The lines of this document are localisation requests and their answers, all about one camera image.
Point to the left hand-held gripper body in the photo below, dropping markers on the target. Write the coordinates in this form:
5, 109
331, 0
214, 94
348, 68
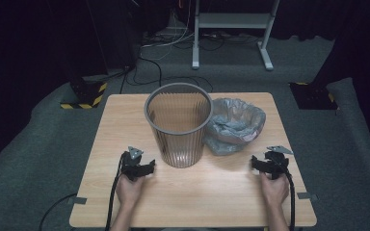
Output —
131, 160

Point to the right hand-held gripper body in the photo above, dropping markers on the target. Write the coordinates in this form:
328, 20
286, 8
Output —
277, 162

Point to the grey plastic trash bag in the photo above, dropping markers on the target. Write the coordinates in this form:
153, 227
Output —
236, 126

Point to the translucent ribbed trash can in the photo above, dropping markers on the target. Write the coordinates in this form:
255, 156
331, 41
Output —
178, 125

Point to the person's left hand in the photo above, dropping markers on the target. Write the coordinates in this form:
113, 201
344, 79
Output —
129, 191

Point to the person's right hand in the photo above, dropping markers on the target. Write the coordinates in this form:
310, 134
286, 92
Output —
274, 191

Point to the grey tape strip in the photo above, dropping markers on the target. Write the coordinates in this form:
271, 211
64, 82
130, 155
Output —
306, 196
77, 200

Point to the black yellow striped stand base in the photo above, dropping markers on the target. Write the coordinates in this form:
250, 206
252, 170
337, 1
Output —
314, 96
88, 96

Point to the white metal stand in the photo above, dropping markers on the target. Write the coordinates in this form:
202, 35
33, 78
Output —
234, 20

